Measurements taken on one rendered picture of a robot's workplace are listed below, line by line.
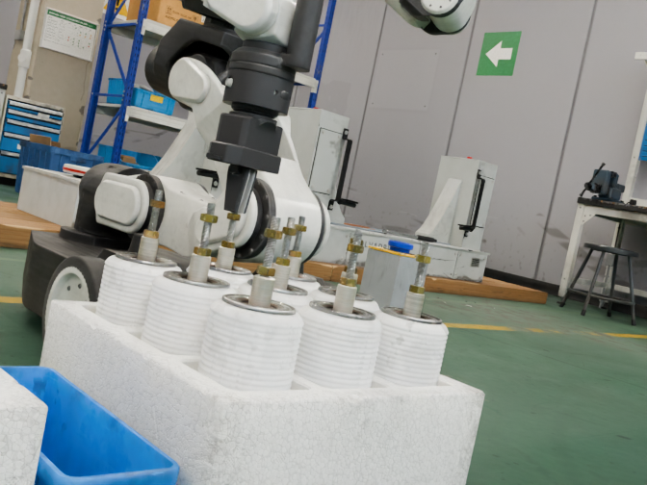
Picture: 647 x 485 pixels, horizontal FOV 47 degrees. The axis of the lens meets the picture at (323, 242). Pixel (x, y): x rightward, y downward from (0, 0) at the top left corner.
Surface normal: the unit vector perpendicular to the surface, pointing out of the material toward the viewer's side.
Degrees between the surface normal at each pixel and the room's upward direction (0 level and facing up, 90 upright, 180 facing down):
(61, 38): 90
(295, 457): 90
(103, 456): 88
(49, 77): 90
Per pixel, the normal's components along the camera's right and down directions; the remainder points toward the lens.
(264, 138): 0.85, 0.20
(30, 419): 0.68, 0.18
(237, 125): -0.49, -0.05
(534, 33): -0.72, -0.11
